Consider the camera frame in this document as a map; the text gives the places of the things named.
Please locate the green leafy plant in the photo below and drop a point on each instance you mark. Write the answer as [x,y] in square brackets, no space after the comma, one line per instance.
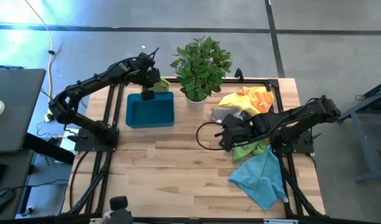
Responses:
[199,68]

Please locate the yellow microfiber towel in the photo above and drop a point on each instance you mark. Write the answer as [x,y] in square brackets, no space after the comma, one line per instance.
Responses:
[236,101]

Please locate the black aluminium table frame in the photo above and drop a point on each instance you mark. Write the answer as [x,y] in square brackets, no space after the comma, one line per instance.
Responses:
[273,83]

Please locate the grey-blue metal table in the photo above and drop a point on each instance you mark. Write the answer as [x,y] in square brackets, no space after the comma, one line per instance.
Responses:
[365,149]

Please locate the dark side desk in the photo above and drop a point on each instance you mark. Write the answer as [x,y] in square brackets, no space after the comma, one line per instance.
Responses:
[10,174]

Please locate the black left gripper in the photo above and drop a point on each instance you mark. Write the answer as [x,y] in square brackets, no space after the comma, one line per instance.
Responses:
[148,73]

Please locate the teal plastic bin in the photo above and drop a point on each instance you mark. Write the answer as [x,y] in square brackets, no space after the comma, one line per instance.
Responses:
[153,112]

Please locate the white plant pot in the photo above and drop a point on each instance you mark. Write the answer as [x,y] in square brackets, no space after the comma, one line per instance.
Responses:
[196,104]

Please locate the grey laptop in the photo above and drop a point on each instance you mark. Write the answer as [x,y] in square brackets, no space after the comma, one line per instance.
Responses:
[16,109]

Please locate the blue microfiber towel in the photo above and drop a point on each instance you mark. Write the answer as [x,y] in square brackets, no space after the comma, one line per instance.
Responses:
[258,180]

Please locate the lime green microfiber towel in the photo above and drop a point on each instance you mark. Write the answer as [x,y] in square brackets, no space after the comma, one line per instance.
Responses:
[162,84]

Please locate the white metal bracket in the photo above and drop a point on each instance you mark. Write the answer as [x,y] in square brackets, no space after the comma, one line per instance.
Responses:
[280,221]

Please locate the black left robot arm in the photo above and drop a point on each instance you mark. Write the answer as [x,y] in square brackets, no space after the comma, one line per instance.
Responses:
[84,85]

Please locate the grey microfiber towel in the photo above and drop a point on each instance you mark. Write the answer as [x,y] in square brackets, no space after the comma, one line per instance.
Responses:
[221,114]

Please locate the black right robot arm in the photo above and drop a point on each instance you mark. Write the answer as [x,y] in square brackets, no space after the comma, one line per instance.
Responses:
[302,113]

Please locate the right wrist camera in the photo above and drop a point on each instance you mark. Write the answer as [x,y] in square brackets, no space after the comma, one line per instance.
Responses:
[230,120]

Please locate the orange microfiber towel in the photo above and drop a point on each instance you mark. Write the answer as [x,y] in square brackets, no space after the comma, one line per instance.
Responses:
[261,98]

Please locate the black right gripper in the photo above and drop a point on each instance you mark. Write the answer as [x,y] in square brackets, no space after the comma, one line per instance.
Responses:
[243,133]

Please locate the black computer mouse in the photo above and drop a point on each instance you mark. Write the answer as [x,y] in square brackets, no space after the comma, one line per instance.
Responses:
[0,202]

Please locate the black rounded object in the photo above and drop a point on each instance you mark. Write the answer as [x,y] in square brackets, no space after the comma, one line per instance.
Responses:
[119,205]

